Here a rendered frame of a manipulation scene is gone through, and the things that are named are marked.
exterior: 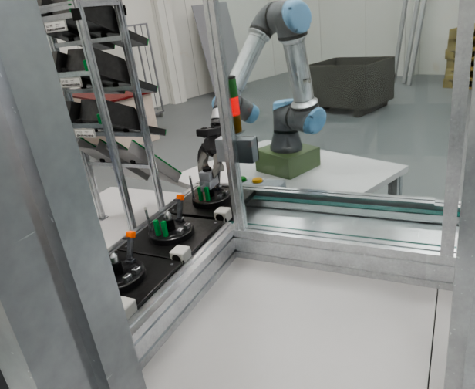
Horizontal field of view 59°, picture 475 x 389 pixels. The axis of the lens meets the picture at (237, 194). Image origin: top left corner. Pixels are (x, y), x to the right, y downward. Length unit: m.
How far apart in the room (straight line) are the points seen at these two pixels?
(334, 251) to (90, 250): 1.08
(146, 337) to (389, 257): 0.65
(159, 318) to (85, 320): 0.89
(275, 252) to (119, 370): 1.11
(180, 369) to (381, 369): 0.43
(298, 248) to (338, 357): 0.37
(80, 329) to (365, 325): 0.95
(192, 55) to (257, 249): 8.33
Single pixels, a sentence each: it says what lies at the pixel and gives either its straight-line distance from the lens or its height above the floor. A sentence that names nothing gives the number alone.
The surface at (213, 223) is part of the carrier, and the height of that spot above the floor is 0.97.
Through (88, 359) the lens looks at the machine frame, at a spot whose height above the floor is 1.45.
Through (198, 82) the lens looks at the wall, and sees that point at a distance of 9.57.
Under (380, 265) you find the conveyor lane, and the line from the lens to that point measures 1.22.
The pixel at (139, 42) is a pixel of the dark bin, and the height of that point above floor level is 1.52.
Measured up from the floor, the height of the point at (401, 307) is 0.86.
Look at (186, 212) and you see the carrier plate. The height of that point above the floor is 0.97.
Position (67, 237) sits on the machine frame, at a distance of 0.16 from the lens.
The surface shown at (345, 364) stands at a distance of 1.00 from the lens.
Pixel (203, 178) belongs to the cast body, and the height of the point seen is 1.06.
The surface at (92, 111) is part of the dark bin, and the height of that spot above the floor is 1.34.
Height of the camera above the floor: 1.58
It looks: 23 degrees down
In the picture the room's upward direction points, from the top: 8 degrees counter-clockwise
